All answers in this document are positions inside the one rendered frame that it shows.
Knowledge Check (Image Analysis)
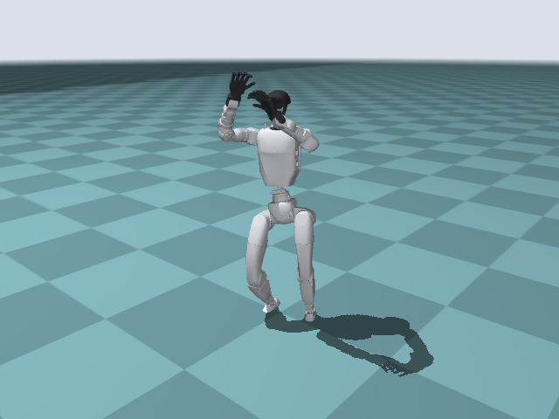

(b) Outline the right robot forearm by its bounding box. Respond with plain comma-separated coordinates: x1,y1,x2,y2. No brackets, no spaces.
217,100,238,130

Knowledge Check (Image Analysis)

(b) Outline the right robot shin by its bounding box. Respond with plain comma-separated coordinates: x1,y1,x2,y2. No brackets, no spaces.
247,279,275,306

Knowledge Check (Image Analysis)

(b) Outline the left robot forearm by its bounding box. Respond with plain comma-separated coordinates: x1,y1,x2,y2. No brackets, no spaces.
273,114,319,143

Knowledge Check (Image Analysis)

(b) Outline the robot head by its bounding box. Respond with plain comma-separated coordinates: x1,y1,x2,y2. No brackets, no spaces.
267,90,291,130

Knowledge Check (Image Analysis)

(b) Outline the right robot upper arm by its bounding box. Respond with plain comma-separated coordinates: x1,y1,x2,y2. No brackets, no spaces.
218,127,259,145

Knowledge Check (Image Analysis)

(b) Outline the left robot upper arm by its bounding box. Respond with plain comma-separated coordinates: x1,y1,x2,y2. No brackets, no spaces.
297,128,319,153

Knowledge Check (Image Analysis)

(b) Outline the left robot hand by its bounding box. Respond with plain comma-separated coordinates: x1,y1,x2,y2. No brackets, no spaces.
247,90,286,124

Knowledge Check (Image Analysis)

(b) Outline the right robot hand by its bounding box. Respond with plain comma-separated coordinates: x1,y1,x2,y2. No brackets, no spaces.
226,72,255,106

